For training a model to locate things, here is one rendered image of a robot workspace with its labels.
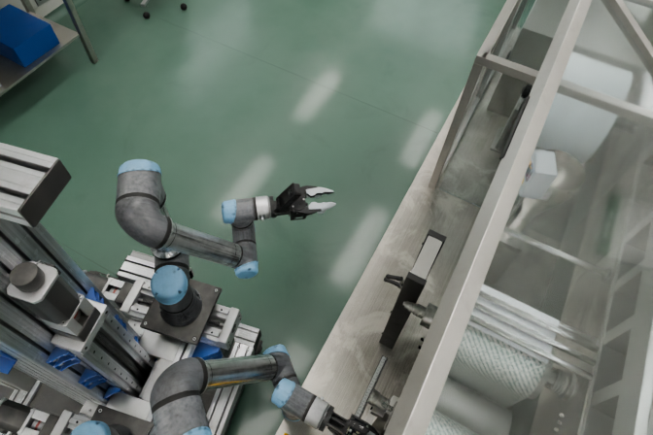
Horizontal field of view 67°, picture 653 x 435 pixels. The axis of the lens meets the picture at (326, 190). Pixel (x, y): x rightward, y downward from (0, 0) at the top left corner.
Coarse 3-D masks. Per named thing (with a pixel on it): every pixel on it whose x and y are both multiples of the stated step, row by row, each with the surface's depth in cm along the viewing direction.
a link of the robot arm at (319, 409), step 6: (318, 402) 134; (324, 402) 135; (312, 408) 132; (318, 408) 132; (324, 408) 133; (312, 414) 132; (318, 414) 132; (324, 414) 132; (306, 420) 132; (312, 420) 132; (318, 420) 131; (312, 426) 133; (318, 426) 132
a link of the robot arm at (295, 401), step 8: (280, 384) 136; (288, 384) 136; (280, 392) 135; (288, 392) 134; (296, 392) 135; (304, 392) 135; (272, 400) 135; (280, 400) 134; (288, 400) 134; (296, 400) 133; (304, 400) 133; (312, 400) 134; (288, 408) 134; (296, 408) 133; (304, 408) 132; (296, 416) 134; (304, 416) 132
